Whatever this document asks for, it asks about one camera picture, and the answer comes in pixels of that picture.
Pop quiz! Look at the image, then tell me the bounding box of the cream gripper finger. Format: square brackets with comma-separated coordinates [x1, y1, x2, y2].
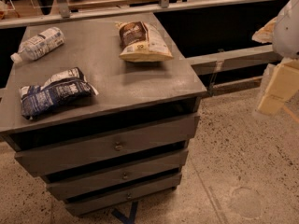
[252, 18, 277, 44]
[256, 58, 299, 116]

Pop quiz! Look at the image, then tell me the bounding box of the brown chip bag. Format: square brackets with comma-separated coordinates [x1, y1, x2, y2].
[115, 21, 173, 63]

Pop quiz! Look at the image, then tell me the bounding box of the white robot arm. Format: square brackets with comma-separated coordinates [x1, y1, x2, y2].
[252, 0, 299, 116]

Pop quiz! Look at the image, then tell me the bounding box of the blue chip bag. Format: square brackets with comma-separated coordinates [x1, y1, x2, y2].
[20, 67, 98, 119]

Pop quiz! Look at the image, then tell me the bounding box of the grey metal railing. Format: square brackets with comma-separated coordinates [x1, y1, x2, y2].
[0, 0, 290, 88]

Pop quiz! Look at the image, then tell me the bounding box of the top grey drawer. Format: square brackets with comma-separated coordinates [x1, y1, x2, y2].
[15, 114, 199, 176]

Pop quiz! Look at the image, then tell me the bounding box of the grey drawer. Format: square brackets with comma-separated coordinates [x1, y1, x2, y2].
[47, 148, 188, 200]
[15, 114, 199, 176]
[65, 173, 181, 216]

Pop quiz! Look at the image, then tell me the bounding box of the bottom grey drawer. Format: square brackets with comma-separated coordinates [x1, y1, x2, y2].
[65, 173, 181, 216]

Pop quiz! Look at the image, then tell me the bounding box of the middle grey drawer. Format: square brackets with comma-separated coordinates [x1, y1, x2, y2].
[47, 148, 188, 200]

